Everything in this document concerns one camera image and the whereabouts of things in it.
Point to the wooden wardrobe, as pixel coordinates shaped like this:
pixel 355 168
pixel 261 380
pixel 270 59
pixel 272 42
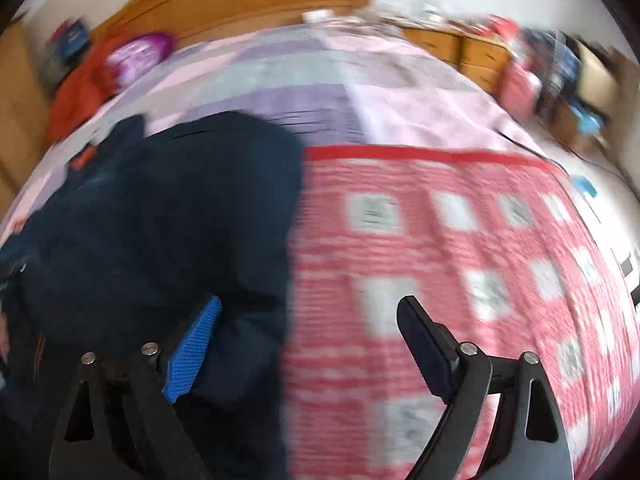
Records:
pixel 20 110

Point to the small blue packet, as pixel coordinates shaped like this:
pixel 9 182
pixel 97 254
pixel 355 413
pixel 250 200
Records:
pixel 585 186

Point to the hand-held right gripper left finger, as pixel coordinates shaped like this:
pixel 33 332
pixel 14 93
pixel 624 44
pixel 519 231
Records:
pixel 192 355

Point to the pile of printed bags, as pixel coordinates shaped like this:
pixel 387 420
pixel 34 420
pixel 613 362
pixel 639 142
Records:
pixel 560 60

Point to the wooden bedside cabinet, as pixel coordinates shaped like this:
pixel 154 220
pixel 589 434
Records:
pixel 475 55

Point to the pastel patchwork bed sheet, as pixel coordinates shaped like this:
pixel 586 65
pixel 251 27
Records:
pixel 300 75

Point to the grey blue cloth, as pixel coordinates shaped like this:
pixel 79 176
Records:
pixel 70 42

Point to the pink bag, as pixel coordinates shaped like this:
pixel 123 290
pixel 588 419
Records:
pixel 520 87

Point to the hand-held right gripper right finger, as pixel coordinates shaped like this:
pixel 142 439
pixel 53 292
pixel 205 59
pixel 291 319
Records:
pixel 425 342

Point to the heap of small sundries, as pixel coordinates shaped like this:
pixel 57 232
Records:
pixel 450 17

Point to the purple patterned pillow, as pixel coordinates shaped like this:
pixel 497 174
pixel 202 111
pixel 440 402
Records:
pixel 137 55

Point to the cardboard box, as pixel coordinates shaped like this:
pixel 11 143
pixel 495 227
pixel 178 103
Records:
pixel 570 120

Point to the navy blue padded jacket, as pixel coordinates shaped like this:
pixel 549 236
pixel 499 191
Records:
pixel 150 210

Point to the orange padded jacket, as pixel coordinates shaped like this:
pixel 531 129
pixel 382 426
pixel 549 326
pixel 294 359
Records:
pixel 80 95

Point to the small white box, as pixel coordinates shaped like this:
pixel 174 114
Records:
pixel 317 16

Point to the red checkered blanket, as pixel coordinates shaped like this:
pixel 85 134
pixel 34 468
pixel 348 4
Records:
pixel 450 260

